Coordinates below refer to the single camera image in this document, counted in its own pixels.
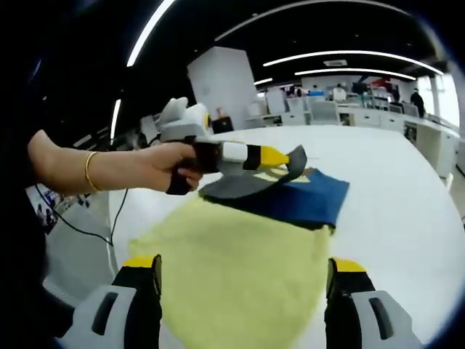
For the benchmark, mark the printed poster board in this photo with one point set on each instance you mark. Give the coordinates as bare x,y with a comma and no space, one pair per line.
60,209

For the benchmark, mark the white mesh office chair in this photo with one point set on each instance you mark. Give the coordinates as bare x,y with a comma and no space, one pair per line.
324,113

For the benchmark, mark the black bin with red top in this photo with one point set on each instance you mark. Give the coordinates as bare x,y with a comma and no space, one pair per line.
222,123

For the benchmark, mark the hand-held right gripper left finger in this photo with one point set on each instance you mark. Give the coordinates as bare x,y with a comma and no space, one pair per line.
120,312

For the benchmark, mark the white ceiling light strip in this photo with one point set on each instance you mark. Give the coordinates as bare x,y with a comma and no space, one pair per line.
352,54
356,71
149,32
116,120
263,81

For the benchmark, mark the long white counter desk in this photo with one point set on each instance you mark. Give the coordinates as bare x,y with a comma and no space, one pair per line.
417,127

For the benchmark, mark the ceiling air vent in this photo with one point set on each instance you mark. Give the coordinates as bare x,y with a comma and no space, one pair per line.
335,62

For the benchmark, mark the person's left hand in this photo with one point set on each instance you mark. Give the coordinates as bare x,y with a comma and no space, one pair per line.
163,163

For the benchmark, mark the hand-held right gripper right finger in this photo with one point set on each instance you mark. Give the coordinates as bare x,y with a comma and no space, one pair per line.
356,312

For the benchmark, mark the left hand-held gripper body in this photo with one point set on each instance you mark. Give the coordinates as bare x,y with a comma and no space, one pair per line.
185,123

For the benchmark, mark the yellow blue grey garment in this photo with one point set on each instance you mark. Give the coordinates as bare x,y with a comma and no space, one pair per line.
236,261

